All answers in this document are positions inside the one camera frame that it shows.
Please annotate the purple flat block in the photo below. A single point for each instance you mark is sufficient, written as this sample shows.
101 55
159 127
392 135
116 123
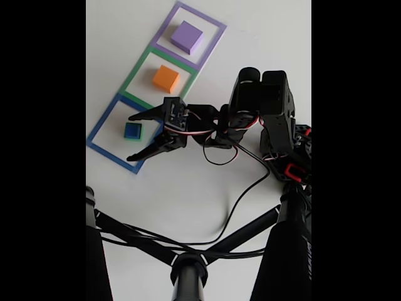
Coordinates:
187 35

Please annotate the blue square frame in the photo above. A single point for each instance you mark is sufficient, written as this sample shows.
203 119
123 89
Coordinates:
112 157

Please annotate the orange block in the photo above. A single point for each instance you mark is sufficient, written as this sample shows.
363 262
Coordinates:
165 78

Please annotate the green cube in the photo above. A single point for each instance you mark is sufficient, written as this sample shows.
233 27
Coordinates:
141 135

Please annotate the black camera tripod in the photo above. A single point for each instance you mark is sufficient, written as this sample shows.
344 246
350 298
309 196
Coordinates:
188 276

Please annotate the purple square frame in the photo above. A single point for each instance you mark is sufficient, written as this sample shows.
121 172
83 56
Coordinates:
161 37

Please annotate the green square frame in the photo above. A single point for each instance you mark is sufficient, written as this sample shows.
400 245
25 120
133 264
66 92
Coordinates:
138 70

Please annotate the small blue cube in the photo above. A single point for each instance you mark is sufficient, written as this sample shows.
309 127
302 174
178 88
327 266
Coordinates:
132 130

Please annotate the red table clamp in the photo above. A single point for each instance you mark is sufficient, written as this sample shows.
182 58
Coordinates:
288 171

